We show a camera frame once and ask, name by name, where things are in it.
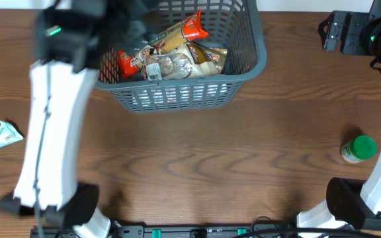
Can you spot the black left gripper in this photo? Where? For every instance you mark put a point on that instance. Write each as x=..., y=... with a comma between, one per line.
x=135, y=36

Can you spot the green lid jar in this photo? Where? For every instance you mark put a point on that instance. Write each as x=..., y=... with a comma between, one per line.
x=360, y=149

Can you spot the dried mushroom clear bag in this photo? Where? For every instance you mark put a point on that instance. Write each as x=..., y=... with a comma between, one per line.
x=185, y=62

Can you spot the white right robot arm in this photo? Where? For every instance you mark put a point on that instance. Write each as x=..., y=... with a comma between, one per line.
x=350, y=205

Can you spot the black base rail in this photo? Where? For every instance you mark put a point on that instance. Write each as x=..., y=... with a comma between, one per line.
x=208, y=230

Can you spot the red and gold pasta packet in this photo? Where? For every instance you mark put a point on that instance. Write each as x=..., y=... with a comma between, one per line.
x=166, y=41

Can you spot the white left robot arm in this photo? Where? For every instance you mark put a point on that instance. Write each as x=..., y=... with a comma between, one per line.
x=48, y=187

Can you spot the grey plastic lattice basket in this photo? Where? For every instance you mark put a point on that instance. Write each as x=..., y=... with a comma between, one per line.
x=234, y=25

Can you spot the gold foil herb snack bag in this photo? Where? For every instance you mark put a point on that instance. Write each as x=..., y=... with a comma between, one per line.
x=217, y=55

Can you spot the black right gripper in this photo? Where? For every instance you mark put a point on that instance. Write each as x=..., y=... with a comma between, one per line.
x=354, y=25

